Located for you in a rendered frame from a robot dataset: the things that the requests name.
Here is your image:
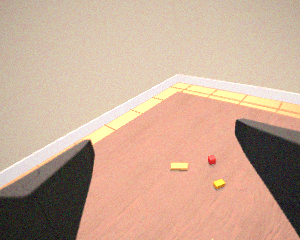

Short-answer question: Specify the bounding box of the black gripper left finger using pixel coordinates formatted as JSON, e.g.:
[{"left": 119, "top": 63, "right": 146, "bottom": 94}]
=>
[{"left": 0, "top": 139, "right": 95, "bottom": 240}]

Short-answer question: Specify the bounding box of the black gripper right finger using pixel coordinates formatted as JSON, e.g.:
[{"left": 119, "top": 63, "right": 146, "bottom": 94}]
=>
[{"left": 235, "top": 118, "right": 300, "bottom": 238}]

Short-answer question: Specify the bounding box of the red block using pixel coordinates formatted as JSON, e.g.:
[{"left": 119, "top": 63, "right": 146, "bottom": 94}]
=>
[{"left": 208, "top": 155, "right": 216, "bottom": 164}]

